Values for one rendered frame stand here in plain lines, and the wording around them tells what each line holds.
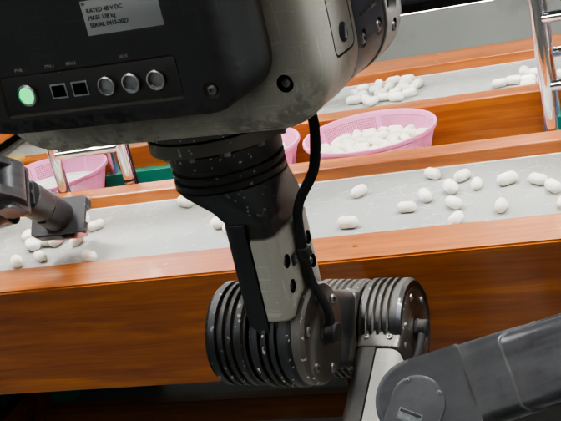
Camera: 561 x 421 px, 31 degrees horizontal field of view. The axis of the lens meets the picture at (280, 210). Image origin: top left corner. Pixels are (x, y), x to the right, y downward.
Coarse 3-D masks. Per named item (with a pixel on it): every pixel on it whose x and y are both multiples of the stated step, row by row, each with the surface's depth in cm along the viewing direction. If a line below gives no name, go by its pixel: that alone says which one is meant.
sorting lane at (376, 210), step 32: (512, 160) 176; (544, 160) 173; (320, 192) 182; (384, 192) 175; (416, 192) 172; (480, 192) 166; (512, 192) 163; (544, 192) 160; (128, 224) 189; (160, 224) 185; (192, 224) 181; (320, 224) 168; (384, 224) 162; (416, 224) 159; (448, 224) 156; (0, 256) 187; (32, 256) 183; (64, 256) 179; (128, 256) 173
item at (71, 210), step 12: (60, 204) 171; (72, 204) 175; (84, 204) 174; (60, 216) 171; (72, 216) 174; (84, 216) 173; (36, 228) 176; (48, 228) 172; (60, 228) 173; (72, 228) 173; (84, 228) 173
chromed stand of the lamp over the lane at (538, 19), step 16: (528, 0) 173; (544, 16) 173; (560, 16) 172; (544, 32) 174; (544, 48) 175; (544, 64) 176; (544, 80) 176; (560, 80) 176; (544, 96) 178; (544, 112) 179
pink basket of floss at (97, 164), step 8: (40, 160) 235; (48, 160) 236; (64, 160) 236; (72, 160) 235; (80, 160) 234; (88, 160) 233; (96, 160) 231; (104, 160) 223; (32, 168) 235; (40, 168) 235; (72, 168) 235; (88, 168) 233; (96, 168) 232; (104, 168) 223; (32, 176) 234; (88, 176) 216; (96, 176) 219; (104, 176) 224; (72, 184) 213; (80, 184) 215; (88, 184) 217; (96, 184) 219; (56, 192) 213
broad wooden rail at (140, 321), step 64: (192, 256) 159; (320, 256) 148; (384, 256) 144; (448, 256) 141; (512, 256) 139; (0, 320) 165; (64, 320) 161; (128, 320) 158; (192, 320) 156; (448, 320) 145; (512, 320) 142; (0, 384) 170; (64, 384) 166; (128, 384) 163
